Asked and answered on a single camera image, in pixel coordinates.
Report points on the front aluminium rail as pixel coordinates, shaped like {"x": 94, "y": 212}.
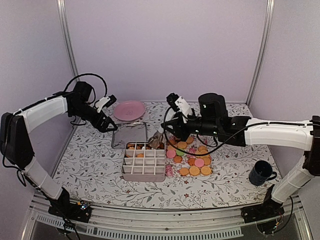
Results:
{"x": 112, "y": 222}

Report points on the green sandwich cookie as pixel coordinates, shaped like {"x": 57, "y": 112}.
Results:
{"x": 179, "y": 152}

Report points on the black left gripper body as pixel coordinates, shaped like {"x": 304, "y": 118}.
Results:
{"x": 96, "y": 122}

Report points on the pink plate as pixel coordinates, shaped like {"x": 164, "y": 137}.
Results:
{"x": 129, "y": 111}

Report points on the silver tin lid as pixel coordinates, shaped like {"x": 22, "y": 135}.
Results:
{"x": 129, "y": 133}

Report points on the pink divided cookie tin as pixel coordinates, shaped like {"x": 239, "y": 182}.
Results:
{"x": 144, "y": 164}

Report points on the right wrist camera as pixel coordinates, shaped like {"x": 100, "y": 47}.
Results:
{"x": 178, "y": 106}

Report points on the dark blue mug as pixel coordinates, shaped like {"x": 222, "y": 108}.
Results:
{"x": 261, "y": 172}

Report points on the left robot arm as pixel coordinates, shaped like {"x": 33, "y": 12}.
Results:
{"x": 29, "y": 137}

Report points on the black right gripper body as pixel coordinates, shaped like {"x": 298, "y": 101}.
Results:
{"x": 184, "y": 135}

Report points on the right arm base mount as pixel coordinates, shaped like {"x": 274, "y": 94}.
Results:
{"x": 262, "y": 215}

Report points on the right aluminium frame post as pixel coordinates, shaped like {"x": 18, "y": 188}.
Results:
{"x": 270, "y": 4}

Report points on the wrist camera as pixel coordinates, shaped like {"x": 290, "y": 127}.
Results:
{"x": 178, "y": 106}
{"x": 105, "y": 102}

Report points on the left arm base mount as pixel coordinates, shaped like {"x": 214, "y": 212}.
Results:
{"x": 70, "y": 211}

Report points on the aluminium frame post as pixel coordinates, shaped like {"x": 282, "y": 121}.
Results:
{"x": 66, "y": 36}
{"x": 270, "y": 4}

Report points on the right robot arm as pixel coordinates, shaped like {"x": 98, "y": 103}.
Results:
{"x": 243, "y": 131}

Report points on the swirl butter cookie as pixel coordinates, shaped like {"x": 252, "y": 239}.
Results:
{"x": 131, "y": 146}

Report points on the floral cookie tray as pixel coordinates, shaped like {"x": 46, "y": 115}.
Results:
{"x": 184, "y": 166}

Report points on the metal tongs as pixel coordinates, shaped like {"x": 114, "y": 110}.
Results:
{"x": 155, "y": 141}

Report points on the round cracker cookie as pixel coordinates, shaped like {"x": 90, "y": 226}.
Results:
{"x": 206, "y": 170}
{"x": 190, "y": 140}
{"x": 182, "y": 145}

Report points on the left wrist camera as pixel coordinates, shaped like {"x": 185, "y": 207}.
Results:
{"x": 105, "y": 102}

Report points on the left aluminium frame post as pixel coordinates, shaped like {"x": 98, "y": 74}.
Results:
{"x": 66, "y": 36}

